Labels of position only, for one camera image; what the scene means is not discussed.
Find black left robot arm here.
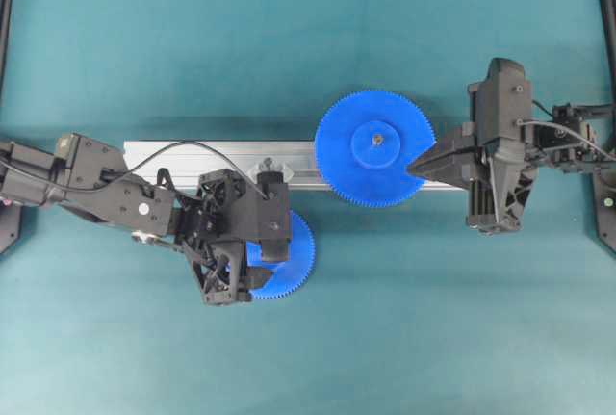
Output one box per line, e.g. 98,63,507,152
1,134,291,306

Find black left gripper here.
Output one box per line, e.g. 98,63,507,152
190,169,273,306

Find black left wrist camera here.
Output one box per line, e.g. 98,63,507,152
257,171,292,264

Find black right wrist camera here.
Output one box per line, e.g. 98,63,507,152
475,58,532,146

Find black right camera cable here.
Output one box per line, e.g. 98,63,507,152
517,96,616,162

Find black left camera cable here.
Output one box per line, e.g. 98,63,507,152
47,139,269,200

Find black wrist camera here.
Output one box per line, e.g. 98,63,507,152
475,58,532,146
257,171,292,264

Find black camera cable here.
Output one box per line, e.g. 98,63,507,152
47,139,269,200
517,96,616,162

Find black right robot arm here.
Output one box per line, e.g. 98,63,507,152
407,81,615,235

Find large blue gear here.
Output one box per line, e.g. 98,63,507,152
314,91,436,208

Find steel shaft with mount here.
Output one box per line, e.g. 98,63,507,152
247,157,295,182

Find aluminium extrusion rail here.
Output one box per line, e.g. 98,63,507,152
123,141,457,192

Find small blue gear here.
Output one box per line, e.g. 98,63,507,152
246,210,316,299

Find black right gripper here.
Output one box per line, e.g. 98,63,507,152
407,83,537,235

